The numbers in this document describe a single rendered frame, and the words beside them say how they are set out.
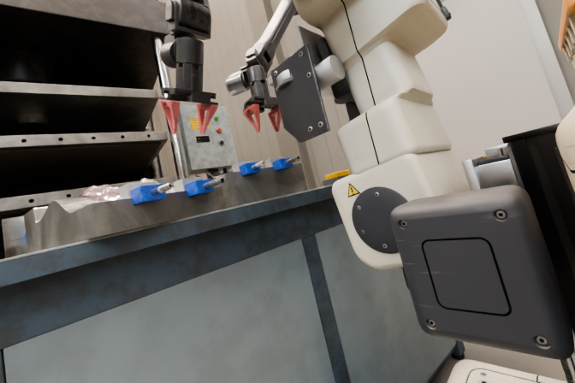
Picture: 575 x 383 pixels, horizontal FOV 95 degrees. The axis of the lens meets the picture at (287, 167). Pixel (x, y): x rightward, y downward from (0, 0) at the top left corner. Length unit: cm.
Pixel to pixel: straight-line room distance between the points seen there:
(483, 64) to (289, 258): 199
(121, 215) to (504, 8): 239
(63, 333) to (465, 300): 58
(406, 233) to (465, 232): 6
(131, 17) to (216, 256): 137
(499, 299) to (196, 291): 52
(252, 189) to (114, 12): 127
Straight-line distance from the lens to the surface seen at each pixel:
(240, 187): 70
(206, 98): 64
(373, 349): 101
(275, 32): 101
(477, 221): 31
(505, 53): 237
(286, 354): 78
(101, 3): 175
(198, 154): 163
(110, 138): 152
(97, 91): 164
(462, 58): 241
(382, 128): 43
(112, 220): 52
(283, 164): 75
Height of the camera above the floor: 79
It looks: 7 degrees up
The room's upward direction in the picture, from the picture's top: 13 degrees counter-clockwise
